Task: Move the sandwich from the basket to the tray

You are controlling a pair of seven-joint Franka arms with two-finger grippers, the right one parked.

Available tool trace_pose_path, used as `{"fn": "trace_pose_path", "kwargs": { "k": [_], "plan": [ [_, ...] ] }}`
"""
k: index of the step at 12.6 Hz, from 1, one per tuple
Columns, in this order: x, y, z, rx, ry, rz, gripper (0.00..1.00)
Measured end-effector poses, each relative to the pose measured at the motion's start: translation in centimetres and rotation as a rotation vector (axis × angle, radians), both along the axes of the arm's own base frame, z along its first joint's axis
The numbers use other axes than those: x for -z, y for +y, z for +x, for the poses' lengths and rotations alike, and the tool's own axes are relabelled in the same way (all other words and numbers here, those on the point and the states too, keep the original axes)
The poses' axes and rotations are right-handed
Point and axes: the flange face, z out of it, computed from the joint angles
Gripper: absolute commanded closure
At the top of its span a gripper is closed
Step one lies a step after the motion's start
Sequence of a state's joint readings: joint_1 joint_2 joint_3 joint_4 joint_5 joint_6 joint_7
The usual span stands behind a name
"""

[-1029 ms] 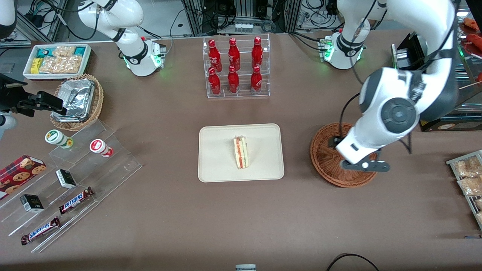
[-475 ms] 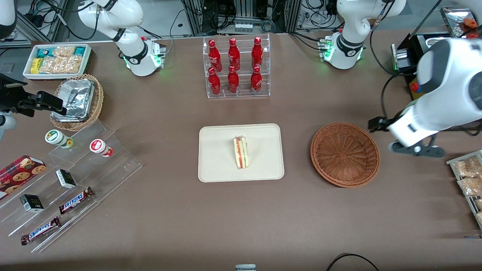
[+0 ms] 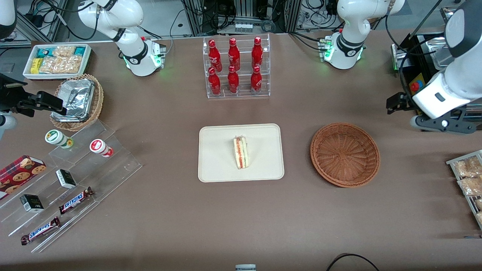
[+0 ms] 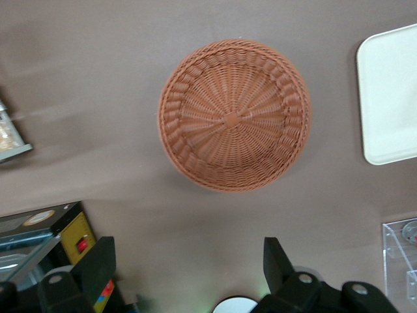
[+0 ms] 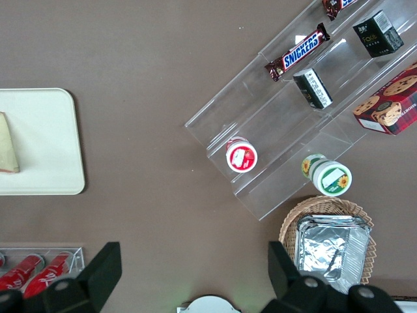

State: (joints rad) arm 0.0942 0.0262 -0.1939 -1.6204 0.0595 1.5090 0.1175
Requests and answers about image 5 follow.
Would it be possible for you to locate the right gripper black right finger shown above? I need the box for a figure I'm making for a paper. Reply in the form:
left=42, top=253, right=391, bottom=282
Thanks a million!
left=262, top=241, right=405, bottom=313

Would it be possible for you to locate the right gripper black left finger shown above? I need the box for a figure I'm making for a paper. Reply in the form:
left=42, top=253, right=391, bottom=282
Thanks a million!
left=0, top=241, right=122, bottom=313

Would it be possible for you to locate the triangle sandwich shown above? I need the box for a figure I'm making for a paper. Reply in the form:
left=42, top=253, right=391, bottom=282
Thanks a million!
left=0, top=112, right=20, bottom=175

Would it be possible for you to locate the light tan wicker basket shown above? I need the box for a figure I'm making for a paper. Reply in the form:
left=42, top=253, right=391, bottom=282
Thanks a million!
left=279, top=195, right=377, bottom=291

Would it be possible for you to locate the cream plastic tray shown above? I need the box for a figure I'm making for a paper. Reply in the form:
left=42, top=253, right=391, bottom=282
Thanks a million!
left=0, top=87, right=86, bottom=196

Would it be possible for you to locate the clear acrylic bottle rack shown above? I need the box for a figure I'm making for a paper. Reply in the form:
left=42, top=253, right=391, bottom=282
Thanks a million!
left=0, top=246, right=86, bottom=294

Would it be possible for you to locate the red cola bottle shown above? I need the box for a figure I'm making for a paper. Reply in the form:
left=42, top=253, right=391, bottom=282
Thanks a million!
left=0, top=255, right=45, bottom=291
left=24, top=252, right=75, bottom=299

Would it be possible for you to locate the aluminium foil container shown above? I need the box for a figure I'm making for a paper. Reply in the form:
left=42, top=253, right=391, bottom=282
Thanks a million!
left=295, top=213, right=372, bottom=294

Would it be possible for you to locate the green lid yogurt cup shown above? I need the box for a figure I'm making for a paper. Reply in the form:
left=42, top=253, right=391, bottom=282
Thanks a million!
left=301, top=154, right=352, bottom=197

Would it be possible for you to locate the red lid yogurt cup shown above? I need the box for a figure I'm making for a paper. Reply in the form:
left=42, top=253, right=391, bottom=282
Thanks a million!
left=224, top=136, right=259, bottom=173

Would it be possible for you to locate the clear acrylic stepped display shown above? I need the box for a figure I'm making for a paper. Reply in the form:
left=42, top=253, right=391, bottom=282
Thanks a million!
left=184, top=0, right=417, bottom=222

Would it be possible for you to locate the small black carton box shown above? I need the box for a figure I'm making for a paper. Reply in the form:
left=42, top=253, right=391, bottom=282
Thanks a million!
left=352, top=9, right=405, bottom=59
left=293, top=68, right=334, bottom=110

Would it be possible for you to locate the red plaid cookie box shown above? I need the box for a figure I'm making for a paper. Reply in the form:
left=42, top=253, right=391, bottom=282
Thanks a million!
left=352, top=61, right=417, bottom=136

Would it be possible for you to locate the Snickers chocolate bar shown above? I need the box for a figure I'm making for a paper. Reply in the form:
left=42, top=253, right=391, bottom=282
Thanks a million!
left=264, top=22, right=331, bottom=82
left=321, top=0, right=372, bottom=21

